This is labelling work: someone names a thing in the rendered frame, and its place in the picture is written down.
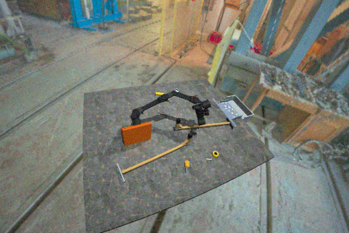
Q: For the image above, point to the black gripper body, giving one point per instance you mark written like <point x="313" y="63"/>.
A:
<point x="201" y="121"/>

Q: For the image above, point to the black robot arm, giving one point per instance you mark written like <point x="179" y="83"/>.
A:
<point x="135" y="116"/>

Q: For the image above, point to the yellow ring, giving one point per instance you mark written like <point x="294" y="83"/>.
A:
<point x="215" y="154"/>

